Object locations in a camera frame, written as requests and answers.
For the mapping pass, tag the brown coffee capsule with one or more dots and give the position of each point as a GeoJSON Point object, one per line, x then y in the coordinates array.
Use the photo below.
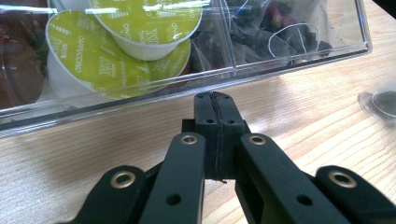
{"type": "Point", "coordinates": [18, 62]}

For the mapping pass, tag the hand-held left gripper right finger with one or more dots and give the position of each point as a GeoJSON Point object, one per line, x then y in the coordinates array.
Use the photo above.
{"type": "Point", "coordinates": [232, 130]}

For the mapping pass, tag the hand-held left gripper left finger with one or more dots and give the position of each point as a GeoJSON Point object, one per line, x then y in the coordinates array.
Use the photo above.
{"type": "Point", "coordinates": [204, 137]}

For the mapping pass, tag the clear capsule with dark lid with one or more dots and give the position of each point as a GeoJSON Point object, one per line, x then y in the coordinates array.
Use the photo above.
{"type": "Point", "coordinates": [384, 102]}

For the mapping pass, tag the green lid coffee capsule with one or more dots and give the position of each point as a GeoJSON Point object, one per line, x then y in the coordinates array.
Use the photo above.
{"type": "Point", "coordinates": [146, 25]}
{"type": "Point", "coordinates": [84, 59]}
{"type": "Point", "coordinates": [165, 67]}

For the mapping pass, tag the clear plastic organiser box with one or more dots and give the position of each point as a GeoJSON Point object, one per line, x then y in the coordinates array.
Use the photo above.
{"type": "Point", "coordinates": [218, 79]}

